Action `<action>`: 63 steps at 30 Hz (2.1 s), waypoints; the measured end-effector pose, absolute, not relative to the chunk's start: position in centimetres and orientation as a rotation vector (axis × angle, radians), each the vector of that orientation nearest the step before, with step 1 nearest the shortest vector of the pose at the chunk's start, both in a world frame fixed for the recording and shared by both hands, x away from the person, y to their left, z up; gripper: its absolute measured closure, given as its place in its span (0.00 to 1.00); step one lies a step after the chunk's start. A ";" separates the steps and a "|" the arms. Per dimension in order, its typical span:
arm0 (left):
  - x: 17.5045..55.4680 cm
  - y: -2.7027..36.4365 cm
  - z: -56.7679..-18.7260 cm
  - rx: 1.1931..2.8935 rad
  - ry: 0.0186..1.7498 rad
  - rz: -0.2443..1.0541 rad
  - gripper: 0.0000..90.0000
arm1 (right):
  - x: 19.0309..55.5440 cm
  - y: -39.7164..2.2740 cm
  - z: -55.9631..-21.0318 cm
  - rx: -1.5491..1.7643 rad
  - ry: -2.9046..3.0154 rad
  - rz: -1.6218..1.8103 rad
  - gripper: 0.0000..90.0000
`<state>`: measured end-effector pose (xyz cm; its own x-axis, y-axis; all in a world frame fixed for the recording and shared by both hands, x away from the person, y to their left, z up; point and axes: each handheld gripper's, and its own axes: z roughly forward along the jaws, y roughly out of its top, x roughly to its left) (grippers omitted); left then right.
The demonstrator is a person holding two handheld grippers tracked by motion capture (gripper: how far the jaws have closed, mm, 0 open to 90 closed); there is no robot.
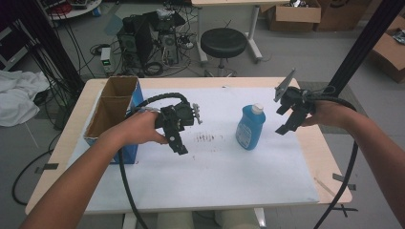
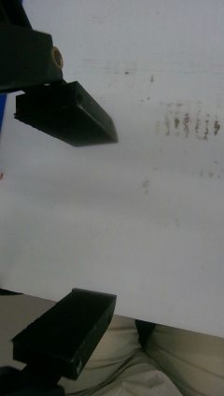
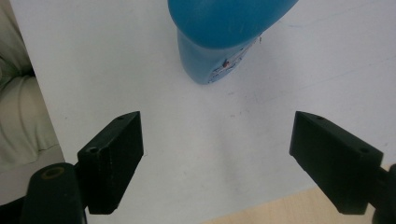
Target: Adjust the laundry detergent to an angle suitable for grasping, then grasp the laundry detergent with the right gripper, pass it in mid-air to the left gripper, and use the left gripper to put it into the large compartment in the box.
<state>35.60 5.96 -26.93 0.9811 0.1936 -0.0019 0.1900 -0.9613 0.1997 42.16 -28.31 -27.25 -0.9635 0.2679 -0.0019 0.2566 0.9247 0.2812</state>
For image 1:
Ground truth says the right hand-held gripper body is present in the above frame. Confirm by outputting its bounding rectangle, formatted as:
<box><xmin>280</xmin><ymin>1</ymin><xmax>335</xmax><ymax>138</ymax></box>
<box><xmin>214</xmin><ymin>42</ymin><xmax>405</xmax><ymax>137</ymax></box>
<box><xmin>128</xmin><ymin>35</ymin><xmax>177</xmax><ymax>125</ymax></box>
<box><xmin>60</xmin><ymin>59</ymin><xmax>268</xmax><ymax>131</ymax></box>
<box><xmin>274</xmin><ymin>68</ymin><xmax>317</xmax><ymax>117</ymax></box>

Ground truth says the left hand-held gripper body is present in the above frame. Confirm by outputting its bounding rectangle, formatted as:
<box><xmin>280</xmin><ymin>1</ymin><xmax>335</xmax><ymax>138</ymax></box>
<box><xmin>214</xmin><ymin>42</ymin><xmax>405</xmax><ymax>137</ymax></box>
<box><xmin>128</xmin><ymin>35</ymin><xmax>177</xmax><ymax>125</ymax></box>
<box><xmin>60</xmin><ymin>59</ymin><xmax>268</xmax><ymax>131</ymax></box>
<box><xmin>155</xmin><ymin>102</ymin><xmax>203</xmax><ymax>134</ymax></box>

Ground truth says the blue bottle with white cap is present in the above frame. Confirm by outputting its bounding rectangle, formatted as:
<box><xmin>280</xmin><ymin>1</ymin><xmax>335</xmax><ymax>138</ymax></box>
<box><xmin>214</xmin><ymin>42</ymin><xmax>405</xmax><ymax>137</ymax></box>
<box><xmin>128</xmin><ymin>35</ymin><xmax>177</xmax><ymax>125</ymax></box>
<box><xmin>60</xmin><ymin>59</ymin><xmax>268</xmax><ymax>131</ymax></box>
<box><xmin>235</xmin><ymin>102</ymin><xmax>266</xmax><ymax>151</ymax></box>

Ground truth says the blue cardboard box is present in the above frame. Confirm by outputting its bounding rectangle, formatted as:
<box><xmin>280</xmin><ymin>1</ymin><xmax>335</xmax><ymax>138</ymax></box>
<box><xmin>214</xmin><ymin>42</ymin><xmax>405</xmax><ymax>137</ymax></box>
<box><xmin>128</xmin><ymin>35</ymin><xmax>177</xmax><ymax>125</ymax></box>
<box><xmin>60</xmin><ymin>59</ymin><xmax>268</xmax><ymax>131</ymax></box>
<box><xmin>83</xmin><ymin>75</ymin><xmax>145</xmax><ymax>165</ymax></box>

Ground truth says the person's right hand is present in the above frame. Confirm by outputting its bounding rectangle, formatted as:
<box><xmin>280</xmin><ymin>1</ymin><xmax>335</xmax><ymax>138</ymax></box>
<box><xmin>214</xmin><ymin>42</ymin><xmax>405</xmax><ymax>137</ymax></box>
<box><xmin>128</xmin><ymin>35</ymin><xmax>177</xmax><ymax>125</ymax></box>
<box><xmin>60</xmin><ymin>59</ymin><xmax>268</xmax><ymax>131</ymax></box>
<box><xmin>300</xmin><ymin>100</ymin><xmax>352</xmax><ymax>129</ymax></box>

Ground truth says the person's left hand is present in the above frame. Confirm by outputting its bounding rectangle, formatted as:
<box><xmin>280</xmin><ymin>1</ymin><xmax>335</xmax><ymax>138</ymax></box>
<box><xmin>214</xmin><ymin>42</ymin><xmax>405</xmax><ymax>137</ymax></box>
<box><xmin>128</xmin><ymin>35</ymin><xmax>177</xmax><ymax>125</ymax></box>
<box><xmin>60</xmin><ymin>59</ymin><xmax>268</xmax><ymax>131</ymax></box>
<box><xmin>122</xmin><ymin>110</ymin><xmax>169</xmax><ymax>147</ymax></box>

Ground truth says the white paper sheet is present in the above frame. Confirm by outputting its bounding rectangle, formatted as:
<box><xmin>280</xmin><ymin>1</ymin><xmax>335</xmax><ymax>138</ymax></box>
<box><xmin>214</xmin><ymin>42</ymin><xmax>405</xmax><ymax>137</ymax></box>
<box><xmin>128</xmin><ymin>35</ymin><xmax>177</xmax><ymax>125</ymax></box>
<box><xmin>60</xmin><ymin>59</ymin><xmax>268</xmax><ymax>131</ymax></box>
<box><xmin>66</xmin><ymin>86</ymin><xmax>320</xmax><ymax>214</ymax></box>

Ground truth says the grey computer tower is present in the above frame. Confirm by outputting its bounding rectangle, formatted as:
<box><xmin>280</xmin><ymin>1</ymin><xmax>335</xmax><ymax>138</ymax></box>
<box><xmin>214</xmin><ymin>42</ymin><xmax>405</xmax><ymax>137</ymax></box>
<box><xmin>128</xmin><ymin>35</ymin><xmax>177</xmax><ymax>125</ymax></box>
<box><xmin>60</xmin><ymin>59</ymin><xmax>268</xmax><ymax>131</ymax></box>
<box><xmin>158</xmin><ymin>31</ymin><xmax>181</xmax><ymax>66</ymax></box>

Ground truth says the grey tape strip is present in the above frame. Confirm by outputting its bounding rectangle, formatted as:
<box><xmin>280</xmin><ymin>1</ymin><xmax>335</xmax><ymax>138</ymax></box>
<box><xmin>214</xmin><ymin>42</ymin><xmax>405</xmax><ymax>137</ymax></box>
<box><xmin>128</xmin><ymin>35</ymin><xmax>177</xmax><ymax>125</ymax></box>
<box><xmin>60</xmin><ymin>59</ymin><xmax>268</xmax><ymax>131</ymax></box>
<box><xmin>331</xmin><ymin>173</ymin><xmax>357</xmax><ymax>192</ymax></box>
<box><xmin>34</xmin><ymin>162</ymin><xmax>60</xmax><ymax>175</ymax></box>

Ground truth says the brown cardboard box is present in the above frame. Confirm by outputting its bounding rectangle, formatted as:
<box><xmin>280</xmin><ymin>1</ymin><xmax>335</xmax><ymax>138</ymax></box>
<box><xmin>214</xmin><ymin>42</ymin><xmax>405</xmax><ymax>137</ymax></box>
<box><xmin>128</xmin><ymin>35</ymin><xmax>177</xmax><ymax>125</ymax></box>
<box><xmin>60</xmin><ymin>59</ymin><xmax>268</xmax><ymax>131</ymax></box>
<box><xmin>314</xmin><ymin>0</ymin><xmax>374</xmax><ymax>32</ymax></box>
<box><xmin>371</xmin><ymin>15</ymin><xmax>405</xmax><ymax>84</ymax></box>
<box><xmin>266</xmin><ymin>0</ymin><xmax>322</xmax><ymax>32</ymax></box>

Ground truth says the black round stool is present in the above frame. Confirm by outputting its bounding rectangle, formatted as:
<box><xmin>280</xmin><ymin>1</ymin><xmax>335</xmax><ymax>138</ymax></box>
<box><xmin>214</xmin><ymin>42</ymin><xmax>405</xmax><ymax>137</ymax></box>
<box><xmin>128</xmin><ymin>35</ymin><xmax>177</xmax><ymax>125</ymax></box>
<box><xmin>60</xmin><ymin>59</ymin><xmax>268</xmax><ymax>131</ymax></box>
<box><xmin>200</xmin><ymin>27</ymin><xmax>248</xmax><ymax>78</ymax></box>

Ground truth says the black computer tower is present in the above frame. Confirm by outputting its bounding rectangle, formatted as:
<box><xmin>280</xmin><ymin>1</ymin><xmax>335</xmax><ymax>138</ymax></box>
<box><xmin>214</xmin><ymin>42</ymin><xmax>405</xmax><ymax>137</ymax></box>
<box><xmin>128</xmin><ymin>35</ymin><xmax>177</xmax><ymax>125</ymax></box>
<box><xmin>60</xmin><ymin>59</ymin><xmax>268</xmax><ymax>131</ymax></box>
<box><xmin>116</xmin><ymin>13</ymin><xmax>155</xmax><ymax>70</ymax></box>

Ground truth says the black metal stand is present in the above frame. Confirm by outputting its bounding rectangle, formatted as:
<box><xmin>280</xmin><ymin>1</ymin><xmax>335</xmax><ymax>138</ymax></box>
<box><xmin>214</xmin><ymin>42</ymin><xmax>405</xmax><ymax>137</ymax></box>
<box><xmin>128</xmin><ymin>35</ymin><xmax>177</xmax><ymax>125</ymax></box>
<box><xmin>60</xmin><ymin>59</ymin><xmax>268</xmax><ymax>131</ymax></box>
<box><xmin>328</xmin><ymin>0</ymin><xmax>405</xmax><ymax>98</ymax></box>

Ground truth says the white power supply unit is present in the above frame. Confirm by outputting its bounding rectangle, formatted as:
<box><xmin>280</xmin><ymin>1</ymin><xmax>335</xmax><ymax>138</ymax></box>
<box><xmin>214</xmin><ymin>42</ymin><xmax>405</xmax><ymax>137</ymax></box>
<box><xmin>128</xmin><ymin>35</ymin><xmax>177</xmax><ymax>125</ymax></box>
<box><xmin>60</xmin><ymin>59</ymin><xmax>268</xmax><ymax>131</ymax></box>
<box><xmin>100</xmin><ymin>47</ymin><xmax>114</xmax><ymax>74</ymax></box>

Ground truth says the black tape cross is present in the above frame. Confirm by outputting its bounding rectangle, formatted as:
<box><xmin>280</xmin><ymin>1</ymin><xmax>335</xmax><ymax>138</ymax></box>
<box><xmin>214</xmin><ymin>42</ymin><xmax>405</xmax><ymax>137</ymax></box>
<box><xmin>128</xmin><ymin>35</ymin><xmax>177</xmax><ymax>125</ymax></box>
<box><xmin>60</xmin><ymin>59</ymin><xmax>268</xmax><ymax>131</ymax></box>
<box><xmin>330</xmin><ymin>204</ymin><xmax>359</xmax><ymax>219</ymax></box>

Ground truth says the round white table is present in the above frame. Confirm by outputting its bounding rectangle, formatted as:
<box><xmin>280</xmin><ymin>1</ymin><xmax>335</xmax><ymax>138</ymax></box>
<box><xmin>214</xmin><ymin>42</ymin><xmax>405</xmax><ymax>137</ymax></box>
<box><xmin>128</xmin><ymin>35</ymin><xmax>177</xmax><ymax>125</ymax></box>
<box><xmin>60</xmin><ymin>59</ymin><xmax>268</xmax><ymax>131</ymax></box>
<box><xmin>37</xmin><ymin>0</ymin><xmax>103</xmax><ymax>21</ymax></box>

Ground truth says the white cloth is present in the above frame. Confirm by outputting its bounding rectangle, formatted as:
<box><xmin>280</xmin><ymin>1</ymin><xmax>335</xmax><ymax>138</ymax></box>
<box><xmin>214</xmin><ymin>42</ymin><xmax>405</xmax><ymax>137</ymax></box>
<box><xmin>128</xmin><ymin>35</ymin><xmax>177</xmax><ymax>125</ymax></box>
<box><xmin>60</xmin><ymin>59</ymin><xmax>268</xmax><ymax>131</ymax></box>
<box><xmin>0</xmin><ymin>70</ymin><xmax>51</xmax><ymax>128</ymax></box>

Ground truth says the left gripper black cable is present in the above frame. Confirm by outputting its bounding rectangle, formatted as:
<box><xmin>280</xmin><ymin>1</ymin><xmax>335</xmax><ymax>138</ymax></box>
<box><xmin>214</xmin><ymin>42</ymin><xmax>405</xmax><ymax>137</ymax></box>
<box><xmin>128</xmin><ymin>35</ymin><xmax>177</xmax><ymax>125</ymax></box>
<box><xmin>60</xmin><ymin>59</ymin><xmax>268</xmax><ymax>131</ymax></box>
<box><xmin>117</xmin><ymin>92</ymin><xmax>192</xmax><ymax>229</ymax></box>

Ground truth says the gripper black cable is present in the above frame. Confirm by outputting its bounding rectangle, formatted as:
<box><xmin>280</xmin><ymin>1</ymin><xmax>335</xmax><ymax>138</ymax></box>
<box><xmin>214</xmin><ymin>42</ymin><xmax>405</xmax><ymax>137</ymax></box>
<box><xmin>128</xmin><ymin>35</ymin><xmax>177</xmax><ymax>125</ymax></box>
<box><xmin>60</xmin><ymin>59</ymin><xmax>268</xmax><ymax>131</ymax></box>
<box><xmin>117</xmin><ymin>92</ymin><xmax>192</xmax><ymax>229</ymax></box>
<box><xmin>302</xmin><ymin>85</ymin><xmax>360</xmax><ymax>229</ymax></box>

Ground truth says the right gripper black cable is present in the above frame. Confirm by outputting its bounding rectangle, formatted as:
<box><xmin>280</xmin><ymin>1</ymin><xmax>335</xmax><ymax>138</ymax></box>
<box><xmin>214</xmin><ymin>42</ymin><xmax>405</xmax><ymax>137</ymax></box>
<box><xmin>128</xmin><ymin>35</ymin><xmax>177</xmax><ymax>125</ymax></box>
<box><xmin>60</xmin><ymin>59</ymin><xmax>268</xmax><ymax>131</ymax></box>
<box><xmin>302</xmin><ymin>85</ymin><xmax>360</xmax><ymax>229</ymax></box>

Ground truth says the black stand with cables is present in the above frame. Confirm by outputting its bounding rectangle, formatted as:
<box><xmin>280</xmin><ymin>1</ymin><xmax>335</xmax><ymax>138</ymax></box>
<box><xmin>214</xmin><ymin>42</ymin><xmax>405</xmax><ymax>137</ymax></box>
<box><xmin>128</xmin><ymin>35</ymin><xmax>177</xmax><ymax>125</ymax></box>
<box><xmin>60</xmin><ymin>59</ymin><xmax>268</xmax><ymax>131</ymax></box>
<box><xmin>9</xmin><ymin>0</ymin><xmax>86</xmax><ymax>96</ymax></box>

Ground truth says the black floor cable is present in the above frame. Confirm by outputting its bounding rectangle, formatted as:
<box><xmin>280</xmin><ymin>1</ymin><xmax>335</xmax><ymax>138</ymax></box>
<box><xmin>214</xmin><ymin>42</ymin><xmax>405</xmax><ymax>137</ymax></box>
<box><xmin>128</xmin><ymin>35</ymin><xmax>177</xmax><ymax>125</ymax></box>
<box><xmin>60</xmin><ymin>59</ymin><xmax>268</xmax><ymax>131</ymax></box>
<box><xmin>11</xmin><ymin>148</ymin><xmax>54</xmax><ymax>206</ymax></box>

